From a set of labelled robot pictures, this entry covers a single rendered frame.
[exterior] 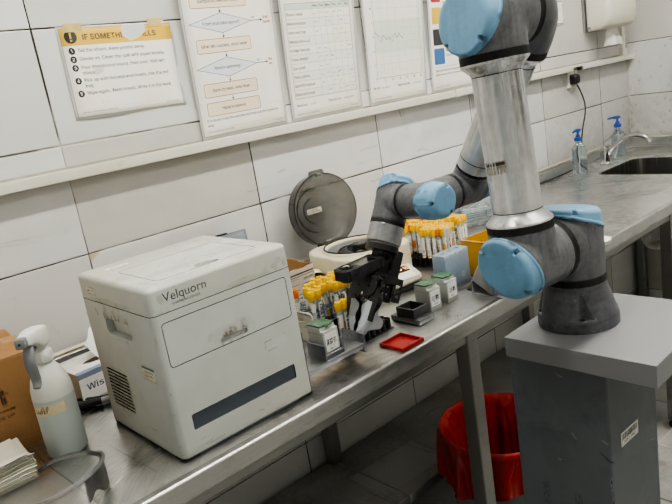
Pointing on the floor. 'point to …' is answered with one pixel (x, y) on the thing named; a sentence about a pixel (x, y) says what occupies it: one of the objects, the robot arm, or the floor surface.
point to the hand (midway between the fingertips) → (355, 335)
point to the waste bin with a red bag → (501, 414)
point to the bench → (381, 380)
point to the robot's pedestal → (584, 437)
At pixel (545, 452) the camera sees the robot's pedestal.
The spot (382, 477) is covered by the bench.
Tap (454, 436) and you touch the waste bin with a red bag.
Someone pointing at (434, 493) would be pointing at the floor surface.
